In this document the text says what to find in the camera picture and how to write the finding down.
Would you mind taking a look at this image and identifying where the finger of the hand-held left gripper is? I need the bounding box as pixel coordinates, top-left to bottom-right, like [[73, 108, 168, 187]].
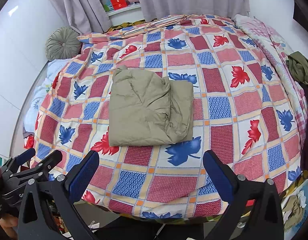
[[0, 147, 36, 175], [9, 150, 63, 184]]

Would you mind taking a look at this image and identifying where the leaf-patterned checkered bedspread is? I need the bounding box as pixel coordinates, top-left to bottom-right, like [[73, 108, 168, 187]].
[[30, 14, 308, 220]]

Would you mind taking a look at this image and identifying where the narrow grey curtain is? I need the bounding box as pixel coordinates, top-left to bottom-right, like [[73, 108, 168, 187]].
[[42, 0, 112, 34]]

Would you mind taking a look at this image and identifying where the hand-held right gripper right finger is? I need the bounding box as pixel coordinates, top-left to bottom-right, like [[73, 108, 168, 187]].
[[203, 150, 286, 240]]

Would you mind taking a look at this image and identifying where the khaki puffer jacket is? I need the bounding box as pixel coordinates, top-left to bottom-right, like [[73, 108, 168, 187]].
[[108, 65, 194, 147]]

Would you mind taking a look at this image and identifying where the black monitor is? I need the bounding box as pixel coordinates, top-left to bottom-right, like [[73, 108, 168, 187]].
[[292, 0, 308, 34]]

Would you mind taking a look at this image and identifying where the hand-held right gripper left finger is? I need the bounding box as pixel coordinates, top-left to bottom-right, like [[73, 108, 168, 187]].
[[18, 150, 100, 240]]

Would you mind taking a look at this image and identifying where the pink striped pillow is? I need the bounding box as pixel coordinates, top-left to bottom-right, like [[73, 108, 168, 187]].
[[119, 14, 194, 37]]

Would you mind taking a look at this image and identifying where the pink floral quilt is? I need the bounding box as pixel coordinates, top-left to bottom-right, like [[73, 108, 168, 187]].
[[233, 14, 308, 135]]

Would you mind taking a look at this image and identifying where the person's left hand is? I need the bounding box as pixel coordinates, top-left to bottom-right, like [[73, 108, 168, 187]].
[[0, 215, 18, 240]]

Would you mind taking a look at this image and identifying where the light blue pillow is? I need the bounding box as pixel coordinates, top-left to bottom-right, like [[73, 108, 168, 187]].
[[22, 59, 74, 135]]

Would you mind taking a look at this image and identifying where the white windowsill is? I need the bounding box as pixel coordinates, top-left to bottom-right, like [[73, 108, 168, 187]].
[[107, 4, 144, 27]]

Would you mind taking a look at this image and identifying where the green round pleated cushion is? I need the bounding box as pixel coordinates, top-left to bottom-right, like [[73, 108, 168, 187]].
[[45, 27, 82, 61]]

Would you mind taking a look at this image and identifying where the olive green garment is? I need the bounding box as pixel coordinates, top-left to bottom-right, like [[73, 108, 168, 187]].
[[285, 51, 308, 85]]

